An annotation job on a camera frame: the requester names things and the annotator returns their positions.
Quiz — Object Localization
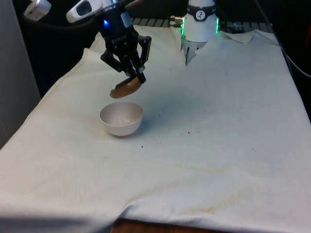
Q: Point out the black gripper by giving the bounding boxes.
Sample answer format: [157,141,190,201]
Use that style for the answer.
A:
[97,5,153,84]

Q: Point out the white bowl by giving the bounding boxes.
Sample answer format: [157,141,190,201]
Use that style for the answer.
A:
[99,101,144,137]

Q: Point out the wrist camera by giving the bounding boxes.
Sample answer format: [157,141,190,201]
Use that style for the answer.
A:
[66,0,118,24]

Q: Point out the black cable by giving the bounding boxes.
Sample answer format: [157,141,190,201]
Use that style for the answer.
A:
[23,9,102,30]
[252,0,311,78]

